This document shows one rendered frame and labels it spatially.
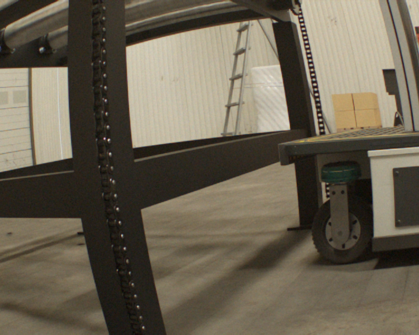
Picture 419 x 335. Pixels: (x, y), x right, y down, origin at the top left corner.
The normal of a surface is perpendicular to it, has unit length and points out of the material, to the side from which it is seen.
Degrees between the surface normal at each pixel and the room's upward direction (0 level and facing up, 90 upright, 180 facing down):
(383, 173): 90
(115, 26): 90
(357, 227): 90
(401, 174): 90
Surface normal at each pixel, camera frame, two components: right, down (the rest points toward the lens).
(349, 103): -0.40, 0.11
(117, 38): 0.91, -0.08
